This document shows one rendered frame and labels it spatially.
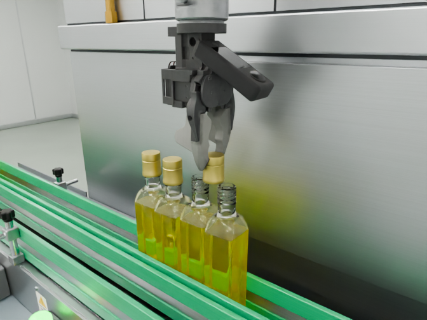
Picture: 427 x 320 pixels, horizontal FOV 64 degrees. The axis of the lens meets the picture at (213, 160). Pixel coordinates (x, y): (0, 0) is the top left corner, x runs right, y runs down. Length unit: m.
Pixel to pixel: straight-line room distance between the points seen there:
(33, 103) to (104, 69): 5.86
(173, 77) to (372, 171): 0.32
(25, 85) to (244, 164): 6.21
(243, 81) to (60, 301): 0.55
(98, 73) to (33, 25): 5.87
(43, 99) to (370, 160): 6.54
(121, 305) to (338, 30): 0.54
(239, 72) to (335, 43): 0.16
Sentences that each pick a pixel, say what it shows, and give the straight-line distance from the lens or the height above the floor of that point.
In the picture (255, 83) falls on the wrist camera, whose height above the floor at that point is 1.30.
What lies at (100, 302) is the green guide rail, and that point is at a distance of 0.68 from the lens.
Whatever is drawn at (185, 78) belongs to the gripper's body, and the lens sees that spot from 0.50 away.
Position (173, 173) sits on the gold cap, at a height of 1.14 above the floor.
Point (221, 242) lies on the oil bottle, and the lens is 0.54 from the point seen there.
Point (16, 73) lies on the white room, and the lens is 6.67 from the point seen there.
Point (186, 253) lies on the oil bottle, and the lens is 0.62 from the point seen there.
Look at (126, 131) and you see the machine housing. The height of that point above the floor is 1.13.
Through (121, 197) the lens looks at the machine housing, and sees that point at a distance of 1.03.
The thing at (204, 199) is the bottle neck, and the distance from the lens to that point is 0.57.
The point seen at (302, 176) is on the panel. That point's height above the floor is 1.14.
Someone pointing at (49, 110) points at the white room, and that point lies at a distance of 6.93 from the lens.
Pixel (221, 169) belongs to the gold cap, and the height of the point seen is 1.16.
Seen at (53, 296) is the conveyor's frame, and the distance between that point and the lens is 0.80.
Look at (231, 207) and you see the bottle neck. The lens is 0.53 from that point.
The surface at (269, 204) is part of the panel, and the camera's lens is 0.65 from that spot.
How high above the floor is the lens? 1.35
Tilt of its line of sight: 19 degrees down
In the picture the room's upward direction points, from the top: straight up
